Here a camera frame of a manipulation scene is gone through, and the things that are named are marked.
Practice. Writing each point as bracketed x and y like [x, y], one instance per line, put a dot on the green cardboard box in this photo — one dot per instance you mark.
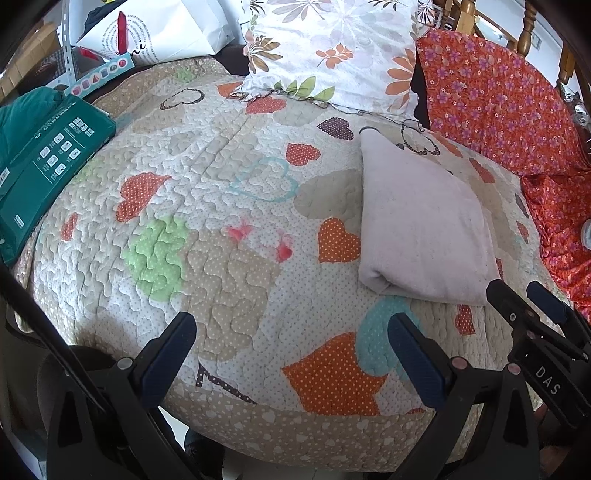
[51, 161]

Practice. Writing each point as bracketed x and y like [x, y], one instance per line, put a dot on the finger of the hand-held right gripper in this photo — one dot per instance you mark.
[551, 304]
[505, 302]

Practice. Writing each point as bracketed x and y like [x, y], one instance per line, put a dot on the brown cardboard box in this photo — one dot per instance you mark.
[39, 44]

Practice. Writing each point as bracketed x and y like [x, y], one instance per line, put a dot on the crumpled silver foil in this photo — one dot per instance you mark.
[581, 110]

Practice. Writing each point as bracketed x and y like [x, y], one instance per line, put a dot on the white sweater with orange flowers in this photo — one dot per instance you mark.
[415, 221]

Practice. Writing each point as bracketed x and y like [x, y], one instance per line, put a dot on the heart pattern quilted blanket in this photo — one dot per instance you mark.
[207, 277]

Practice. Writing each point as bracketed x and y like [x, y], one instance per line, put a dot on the grey perforated metal bar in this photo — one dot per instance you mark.
[69, 41]

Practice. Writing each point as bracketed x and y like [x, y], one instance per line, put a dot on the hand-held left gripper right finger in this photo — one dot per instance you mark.
[418, 360]

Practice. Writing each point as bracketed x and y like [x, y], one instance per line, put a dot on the teal cloth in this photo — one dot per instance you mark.
[25, 117]

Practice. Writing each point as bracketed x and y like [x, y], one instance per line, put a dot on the orange floral cloth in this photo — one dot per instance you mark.
[498, 101]

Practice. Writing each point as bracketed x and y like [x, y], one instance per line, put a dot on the toy box with coloured shapes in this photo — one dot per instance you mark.
[99, 76]

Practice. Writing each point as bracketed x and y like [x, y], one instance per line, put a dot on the white floral pillow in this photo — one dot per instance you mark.
[332, 46]

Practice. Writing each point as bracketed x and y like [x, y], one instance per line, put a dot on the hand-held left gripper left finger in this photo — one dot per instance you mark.
[171, 360]

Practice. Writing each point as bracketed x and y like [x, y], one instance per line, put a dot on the white paper bag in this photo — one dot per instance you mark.
[175, 32]

